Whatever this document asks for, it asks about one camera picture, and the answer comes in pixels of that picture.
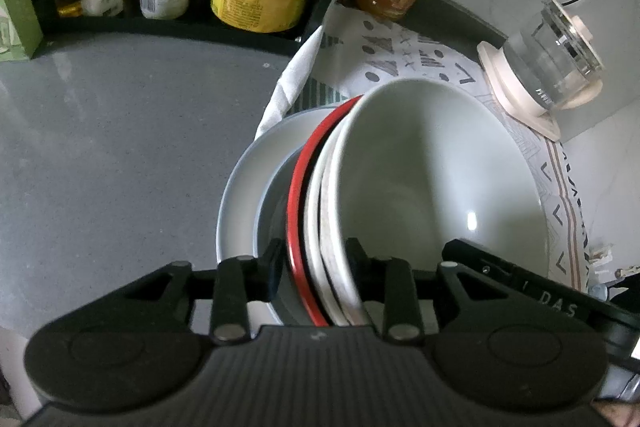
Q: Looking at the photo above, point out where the beige kettle base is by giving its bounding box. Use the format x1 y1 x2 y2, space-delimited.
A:
476 39 603 142

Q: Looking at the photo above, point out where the red-rimmed bowl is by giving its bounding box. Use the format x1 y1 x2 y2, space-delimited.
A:
286 94 366 328

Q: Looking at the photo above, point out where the white plate with blue print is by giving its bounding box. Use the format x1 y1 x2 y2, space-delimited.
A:
216 106 346 269
253 147 312 325

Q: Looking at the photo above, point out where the white bowl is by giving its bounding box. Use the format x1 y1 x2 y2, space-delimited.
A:
306 127 362 328

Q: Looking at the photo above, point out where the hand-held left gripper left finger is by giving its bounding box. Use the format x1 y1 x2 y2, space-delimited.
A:
115 238 288 343

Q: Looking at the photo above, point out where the glass kettle with beige lid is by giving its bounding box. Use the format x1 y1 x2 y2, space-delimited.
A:
502 0 606 110

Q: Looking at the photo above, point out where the cream bowl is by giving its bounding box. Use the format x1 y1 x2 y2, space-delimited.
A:
330 77 548 325

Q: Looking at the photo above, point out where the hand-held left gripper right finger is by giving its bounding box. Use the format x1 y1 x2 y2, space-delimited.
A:
345 237 502 342

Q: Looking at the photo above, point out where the patterned white cloth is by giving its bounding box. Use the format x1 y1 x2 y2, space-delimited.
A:
254 2 591 293

